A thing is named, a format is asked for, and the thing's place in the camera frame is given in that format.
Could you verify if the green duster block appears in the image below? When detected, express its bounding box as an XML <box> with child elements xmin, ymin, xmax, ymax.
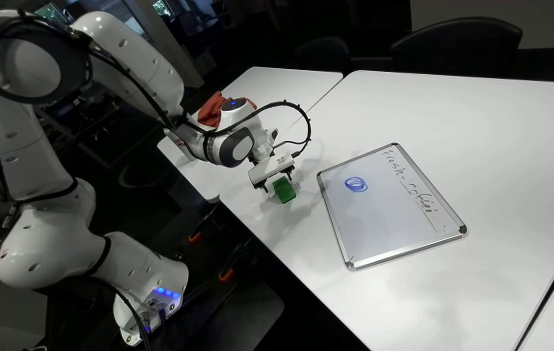
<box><xmin>272</xmin><ymin>175</ymin><xmax>301</xmax><ymax>204</ymax></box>

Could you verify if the red crumpled bag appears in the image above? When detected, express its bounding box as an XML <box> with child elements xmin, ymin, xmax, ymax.
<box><xmin>198</xmin><ymin>91</ymin><xmax>229</xmax><ymax>128</ymax></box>

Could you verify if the metal framed small whiteboard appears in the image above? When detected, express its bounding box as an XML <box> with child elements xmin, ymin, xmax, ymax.
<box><xmin>315</xmin><ymin>140</ymin><xmax>471</xmax><ymax>270</ymax></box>

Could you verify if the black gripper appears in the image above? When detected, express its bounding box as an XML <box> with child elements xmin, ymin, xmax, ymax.
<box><xmin>264</xmin><ymin>142</ymin><xmax>301</xmax><ymax>194</ymax></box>

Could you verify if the black office chair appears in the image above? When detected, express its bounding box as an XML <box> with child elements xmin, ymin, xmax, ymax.
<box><xmin>295</xmin><ymin>34</ymin><xmax>352</xmax><ymax>71</ymax></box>
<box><xmin>389</xmin><ymin>15</ymin><xmax>526</xmax><ymax>68</ymax></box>

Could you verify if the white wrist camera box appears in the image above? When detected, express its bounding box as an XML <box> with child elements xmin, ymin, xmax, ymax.
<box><xmin>247</xmin><ymin>153</ymin><xmax>297</xmax><ymax>190</ymax></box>

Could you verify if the lit computer monitor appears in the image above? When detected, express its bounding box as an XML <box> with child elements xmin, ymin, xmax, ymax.
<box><xmin>32</xmin><ymin>0</ymin><xmax>79</xmax><ymax>27</ymax></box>

